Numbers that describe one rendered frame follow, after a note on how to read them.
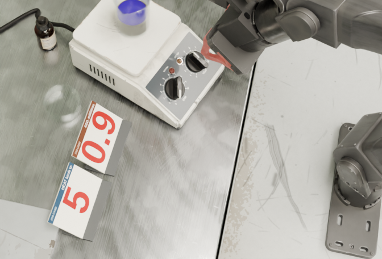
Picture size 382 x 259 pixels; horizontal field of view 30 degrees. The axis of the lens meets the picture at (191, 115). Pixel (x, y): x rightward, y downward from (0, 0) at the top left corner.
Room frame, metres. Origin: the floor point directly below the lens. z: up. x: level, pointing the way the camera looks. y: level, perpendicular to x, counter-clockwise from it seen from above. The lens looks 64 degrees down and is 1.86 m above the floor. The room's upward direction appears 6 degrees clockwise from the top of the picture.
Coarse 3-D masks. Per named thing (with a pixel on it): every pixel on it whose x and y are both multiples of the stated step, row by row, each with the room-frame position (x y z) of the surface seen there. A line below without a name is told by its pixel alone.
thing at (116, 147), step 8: (96, 104) 0.46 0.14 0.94; (120, 120) 0.45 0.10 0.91; (120, 128) 0.44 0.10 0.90; (128, 128) 0.44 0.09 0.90; (120, 136) 0.43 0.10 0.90; (112, 144) 0.41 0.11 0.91; (120, 144) 0.42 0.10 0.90; (72, 152) 0.38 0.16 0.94; (112, 152) 0.40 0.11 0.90; (120, 152) 0.40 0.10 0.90; (80, 160) 0.37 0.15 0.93; (112, 160) 0.39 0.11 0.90; (88, 168) 0.37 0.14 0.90; (96, 168) 0.37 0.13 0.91; (104, 168) 0.38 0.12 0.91; (112, 168) 0.38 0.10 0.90
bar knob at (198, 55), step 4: (192, 52) 0.55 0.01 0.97; (196, 52) 0.55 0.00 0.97; (188, 56) 0.55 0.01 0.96; (192, 56) 0.54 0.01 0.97; (196, 56) 0.54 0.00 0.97; (200, 56) 0.54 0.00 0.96; (188, 60) 0.54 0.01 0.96; (192, 60) 0.54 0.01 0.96; (196, 60) 0.54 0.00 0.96; (200, 60) 0.54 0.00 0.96; (204, 60) 0.54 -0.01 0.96; (188, 64) 0.54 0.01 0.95; (192, 64) 0.54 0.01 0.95; (196, 64) 0.54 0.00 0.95; (200, 64) 0.54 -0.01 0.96; (204, 64) 0.54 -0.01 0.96; (208, 64) 0.54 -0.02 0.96; (188, 68) 0.53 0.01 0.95; (192, 68) 0.53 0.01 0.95; (196, 68) 0.53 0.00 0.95; (200, 68) 0.53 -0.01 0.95; (204, 68) 0.53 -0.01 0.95; (196, 72) 0.53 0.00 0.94
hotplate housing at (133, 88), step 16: (176, 32) 0.58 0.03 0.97; (192, 32) 0.59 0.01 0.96; (80, 48) 0.53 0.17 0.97; (80, 64) 0.53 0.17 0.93; (96, 64) 0.51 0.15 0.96; (112, 64) 0.51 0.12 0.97; (160, 64) 0.52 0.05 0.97; (112, 80) 0.50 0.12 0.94; (128, 80) 0.49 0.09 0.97; (144, 80) 0.49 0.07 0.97; (128, 96) 0.49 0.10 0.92; (144, 96) 0.47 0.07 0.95; (160, 112) 0.46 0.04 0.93; (176, 128) 0.45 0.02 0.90
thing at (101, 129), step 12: (96, 108) 0.46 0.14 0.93; (96, 120) 0.44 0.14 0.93; (108, 120) 0.45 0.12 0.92; (96, 132) 0.42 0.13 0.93; (108, 132) 0.43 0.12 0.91; (84, 144) 0.40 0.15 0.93; (96, 144) 0.40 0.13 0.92; (108, 144) 0.41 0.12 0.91; (84, 156) 0.38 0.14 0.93; (96, 156) 0.39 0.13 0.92
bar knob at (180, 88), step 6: (174, 78) 0.51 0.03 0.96; (180, 78) 0.50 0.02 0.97; (168, 84) 0.50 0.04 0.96; (174, 84) 0.50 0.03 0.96; (180, 84) 0.50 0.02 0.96; (168, 90) 0.49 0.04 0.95; (174, 90) 0.49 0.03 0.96; (180, 90) 0.49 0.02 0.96; (168, 96) 0.48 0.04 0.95; (174, 96) 0.48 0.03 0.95; (180, 96) 0.48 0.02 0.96
